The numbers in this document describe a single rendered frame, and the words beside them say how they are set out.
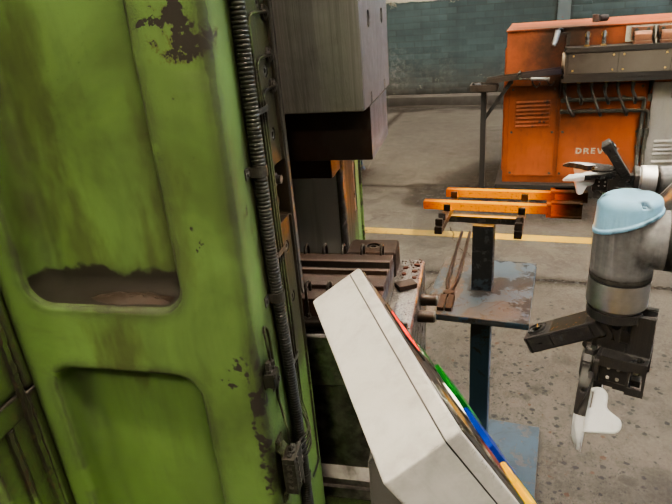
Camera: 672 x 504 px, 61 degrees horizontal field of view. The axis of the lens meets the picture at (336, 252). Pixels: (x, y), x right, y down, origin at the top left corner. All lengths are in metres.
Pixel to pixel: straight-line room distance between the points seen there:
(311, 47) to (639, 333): 0.64
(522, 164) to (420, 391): 4.28
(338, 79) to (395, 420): 0.60
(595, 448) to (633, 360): 1.51
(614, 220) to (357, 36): 0.47
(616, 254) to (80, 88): 0.76
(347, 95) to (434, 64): 7.87
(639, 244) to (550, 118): 3.95
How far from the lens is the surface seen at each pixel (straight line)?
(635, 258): 0.78
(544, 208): 1.69
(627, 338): 0.86
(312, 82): 0.98
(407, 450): 0.52
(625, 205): 0.76
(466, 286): 1.82
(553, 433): 2.37
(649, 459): 2.37
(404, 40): 8.88
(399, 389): 0.57
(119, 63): 0.88
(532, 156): 4.76
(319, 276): 1.24
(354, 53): 0.96
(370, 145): 1.03
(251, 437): 0.99
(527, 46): 4.64
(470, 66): 8.76
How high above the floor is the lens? 1.53
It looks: 24 degrees down
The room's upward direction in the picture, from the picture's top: 5 degrees counter-clockwise
